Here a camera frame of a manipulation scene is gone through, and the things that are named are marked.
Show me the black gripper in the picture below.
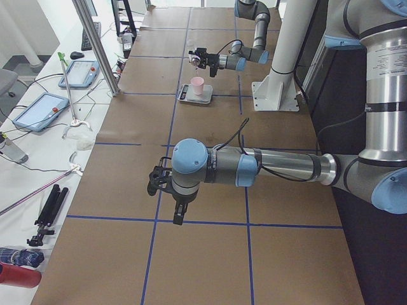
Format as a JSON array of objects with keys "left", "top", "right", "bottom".
[
  {"left": 147, "top": 156, "right": 198, "bottom": 226},
  {"left": 196, "top": 48, "right": 219, "bottom": 78}
]

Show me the clear glass sauce bottle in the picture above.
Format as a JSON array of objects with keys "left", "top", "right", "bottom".
[{"left": 187, "top": 39, "right": 200, "bottom": 70}]

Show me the pink plastic cup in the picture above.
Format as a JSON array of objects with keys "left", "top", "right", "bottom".
[{"left": 190, "top": 76, "right": 204, "bottom": 95}]

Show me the grey digital kitchen scale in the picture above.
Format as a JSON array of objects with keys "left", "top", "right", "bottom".
[{"left": 177, "top": 84, "right": 213, "bottom": 105}]

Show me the black box with label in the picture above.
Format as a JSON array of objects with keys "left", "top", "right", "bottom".
[{"left": 121, "top": 32, "right": 134, "bottom": 58}]

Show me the crumpled white cloth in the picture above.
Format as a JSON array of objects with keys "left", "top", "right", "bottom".
[{"left": 62, "top": 126, "right": 95, "bottom": 151}]

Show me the black keyboard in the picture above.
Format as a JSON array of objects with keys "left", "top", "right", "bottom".
[{"left": 80, "top": 21, "right": 102, "bottom": 51}]

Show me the black folded tripod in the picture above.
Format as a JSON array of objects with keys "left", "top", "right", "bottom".
[{"left": 27, "top": 184, "right": 69, "bottom": 247}]

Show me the far blue teach pendant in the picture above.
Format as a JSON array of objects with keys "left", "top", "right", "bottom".
[{"left": 64, "top": 60, "right": 100, "bottom": 89}]

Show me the blue teach pendant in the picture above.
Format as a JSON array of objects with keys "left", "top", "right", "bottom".
[
  {"left": 13, "top": 93, "right": 69, "bottom": 132},
  {"left": 64, "top": 60, "right": 100, "bottom": 89}
]

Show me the green tipped reacher grabber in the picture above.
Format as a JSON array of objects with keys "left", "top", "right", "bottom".
[{"left": 57, "top": 51, "right": 92, "bottom": 131}]

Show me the black computer mouse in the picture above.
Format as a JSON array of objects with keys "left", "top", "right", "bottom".
[{"left": 70, "top": 51, "right": 85, "bottom": 60}]

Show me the blue patterned folded umbrella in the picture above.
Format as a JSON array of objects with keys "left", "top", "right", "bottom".
[{"left": 1, "top": 247, "right": 45, "bottom": 268}]

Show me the near blue teach pendant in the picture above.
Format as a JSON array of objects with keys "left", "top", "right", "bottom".
[{"left": 13, "top": 93, "right": 69, "bottom": 132}]

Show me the red water bottle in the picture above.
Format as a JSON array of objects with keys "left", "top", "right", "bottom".
[{"left": 1, "top": 263, "right": 42, "bottom": 288}]

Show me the clear plastic water bottle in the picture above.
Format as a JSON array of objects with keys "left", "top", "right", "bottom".
[{"left": 1, "top": 132, "right": 29, "bottom": 164}]

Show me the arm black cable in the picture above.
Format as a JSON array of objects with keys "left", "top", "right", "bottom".
[
  {"left": 219, "top": 118, "right": 322, "bottom": 182},
  {"left": 217, "top": 39, "right": 244, "bottom": 55}
]

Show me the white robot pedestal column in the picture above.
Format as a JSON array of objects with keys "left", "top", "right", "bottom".
[{"left": 252, "top": 0, "right": 317, "bottom": 111}]

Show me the pink handled reacher grabber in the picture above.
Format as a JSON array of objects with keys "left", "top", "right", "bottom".
[{"left": 1, "top": 151, "right": 83, "bottom": 215}]

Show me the aluminium frame post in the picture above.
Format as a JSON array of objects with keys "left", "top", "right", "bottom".
[{"left": 72, "top": 0, "right": 120, "bottom": 97}]

